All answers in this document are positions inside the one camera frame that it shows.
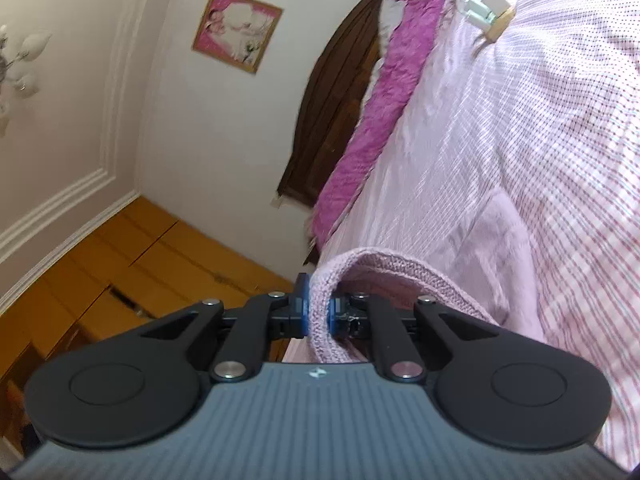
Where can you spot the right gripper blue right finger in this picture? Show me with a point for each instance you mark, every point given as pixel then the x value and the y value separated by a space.
pixel 348 316

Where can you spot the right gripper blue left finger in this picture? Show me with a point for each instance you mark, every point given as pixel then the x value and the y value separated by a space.
pixel 290 313

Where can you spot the lilac knitted cardigan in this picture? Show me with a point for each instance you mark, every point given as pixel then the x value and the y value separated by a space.
pixel 484 268

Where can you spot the orange wooden wardrobe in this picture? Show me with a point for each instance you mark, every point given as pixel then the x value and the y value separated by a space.
pixel 141 264

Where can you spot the dark wooden headboard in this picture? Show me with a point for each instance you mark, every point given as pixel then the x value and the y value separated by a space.
pixel 330 108

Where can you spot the magenta crinkled pillow cover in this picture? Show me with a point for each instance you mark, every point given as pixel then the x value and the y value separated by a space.
pixel 411 44

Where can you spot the pink checked bedspread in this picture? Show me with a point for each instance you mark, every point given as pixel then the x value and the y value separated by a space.
pixel 548 113

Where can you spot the framed pink wedding photo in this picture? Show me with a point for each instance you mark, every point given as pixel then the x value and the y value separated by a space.
pixel 237 32

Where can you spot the white pillow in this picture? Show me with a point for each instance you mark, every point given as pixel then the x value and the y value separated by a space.
pixel 389 18

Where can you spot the power strip with white chargers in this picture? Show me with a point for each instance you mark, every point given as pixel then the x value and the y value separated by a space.
pixel 491 17

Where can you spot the white ceiling lamp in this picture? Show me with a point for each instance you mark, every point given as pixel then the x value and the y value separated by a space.
pixel 13 77

